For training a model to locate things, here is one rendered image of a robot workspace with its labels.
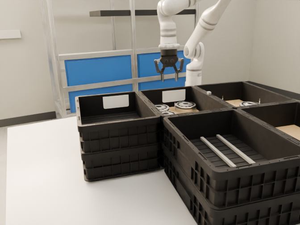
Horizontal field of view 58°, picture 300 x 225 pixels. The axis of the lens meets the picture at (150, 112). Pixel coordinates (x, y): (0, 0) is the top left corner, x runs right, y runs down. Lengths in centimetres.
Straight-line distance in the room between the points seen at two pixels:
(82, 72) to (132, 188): 209
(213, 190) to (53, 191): 59
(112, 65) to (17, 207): 224
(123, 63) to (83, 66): 44
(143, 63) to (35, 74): 142
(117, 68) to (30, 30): 123
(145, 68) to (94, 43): 96
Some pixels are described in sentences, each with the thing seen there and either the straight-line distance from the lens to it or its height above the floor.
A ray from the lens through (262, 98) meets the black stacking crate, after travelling 145.
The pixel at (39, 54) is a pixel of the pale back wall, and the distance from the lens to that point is 375.
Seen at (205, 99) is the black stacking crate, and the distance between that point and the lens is 130.
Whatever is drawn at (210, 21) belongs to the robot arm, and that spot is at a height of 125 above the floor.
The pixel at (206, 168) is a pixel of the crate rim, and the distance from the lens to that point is 71.
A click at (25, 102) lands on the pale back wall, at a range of 385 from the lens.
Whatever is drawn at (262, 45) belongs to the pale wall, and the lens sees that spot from 521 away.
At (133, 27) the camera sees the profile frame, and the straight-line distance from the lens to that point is 308.
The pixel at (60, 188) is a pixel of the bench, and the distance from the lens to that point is 107.
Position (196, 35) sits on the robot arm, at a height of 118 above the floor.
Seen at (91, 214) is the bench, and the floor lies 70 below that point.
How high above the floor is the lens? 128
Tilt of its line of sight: 19 degrees down
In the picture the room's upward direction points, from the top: 1 degrees counter-clockwise
